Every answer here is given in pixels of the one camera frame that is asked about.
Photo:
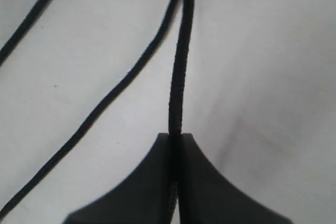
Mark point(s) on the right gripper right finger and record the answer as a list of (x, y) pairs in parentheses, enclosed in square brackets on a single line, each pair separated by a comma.
[(206, 196)]

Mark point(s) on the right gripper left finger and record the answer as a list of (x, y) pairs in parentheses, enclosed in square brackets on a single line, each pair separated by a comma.
[(147, 195)]

